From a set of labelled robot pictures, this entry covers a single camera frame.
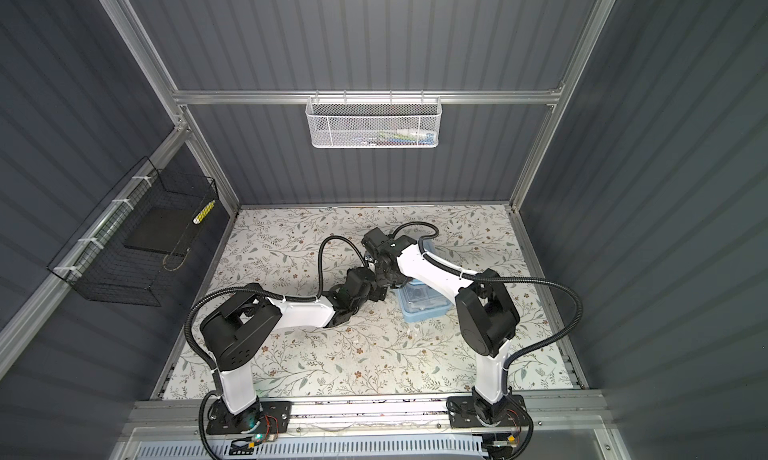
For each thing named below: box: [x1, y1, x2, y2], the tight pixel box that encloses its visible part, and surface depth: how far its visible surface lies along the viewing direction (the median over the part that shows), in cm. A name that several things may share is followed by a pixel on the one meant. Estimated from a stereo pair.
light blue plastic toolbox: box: [397, 278, 454, 323], surface depth 86 cm
